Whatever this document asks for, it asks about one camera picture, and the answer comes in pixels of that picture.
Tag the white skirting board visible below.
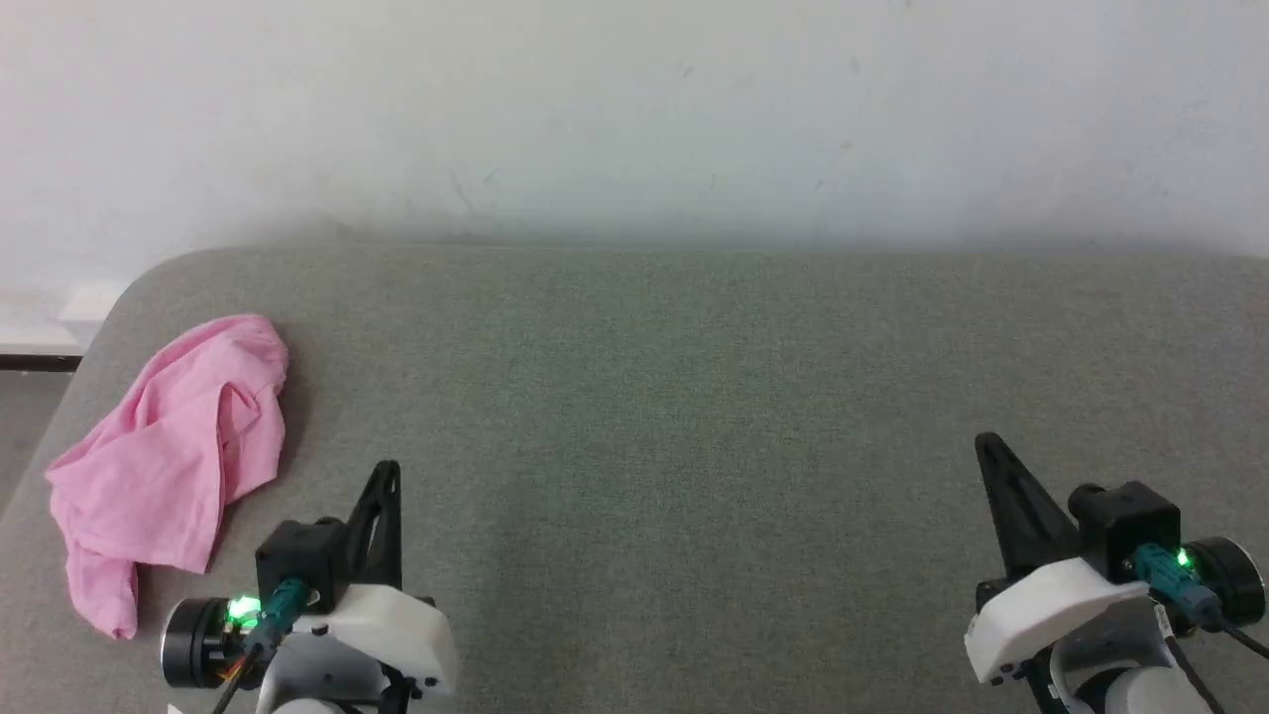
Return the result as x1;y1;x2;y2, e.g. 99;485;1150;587
0;281;132;374

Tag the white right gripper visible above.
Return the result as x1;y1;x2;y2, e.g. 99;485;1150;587
963;431;1153;686

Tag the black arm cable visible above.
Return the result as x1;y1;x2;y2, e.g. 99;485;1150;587
210;578;316;714
1130;542;1269;714

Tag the pink shorts garment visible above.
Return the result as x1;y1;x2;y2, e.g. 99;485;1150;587
45;314;290;642

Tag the grey fabric sofa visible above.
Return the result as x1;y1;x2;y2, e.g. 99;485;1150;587
0;243;1269;714

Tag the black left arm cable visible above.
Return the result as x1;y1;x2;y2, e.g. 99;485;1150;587
210;578;316;714

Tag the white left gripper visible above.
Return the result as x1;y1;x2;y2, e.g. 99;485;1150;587
293;459;460;699

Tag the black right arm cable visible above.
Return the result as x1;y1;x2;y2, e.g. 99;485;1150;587
1130;542;1269;714

